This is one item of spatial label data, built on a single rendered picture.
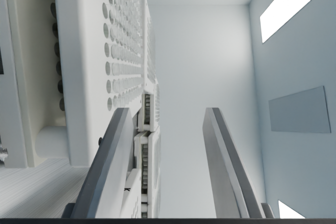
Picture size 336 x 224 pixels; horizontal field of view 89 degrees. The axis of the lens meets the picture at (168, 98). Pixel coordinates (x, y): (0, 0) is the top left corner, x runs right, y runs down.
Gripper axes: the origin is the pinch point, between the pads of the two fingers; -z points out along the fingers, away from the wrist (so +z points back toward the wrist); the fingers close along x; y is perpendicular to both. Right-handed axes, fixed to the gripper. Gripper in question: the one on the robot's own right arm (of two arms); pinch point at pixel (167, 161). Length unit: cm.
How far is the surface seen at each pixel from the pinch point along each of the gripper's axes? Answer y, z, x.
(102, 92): 1.5, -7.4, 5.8
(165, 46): 152, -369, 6
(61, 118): 4.3, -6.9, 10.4
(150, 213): 64, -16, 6
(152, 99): 39, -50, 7
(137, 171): 25.9, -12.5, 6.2
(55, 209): 14.5, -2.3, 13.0
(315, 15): 53, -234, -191
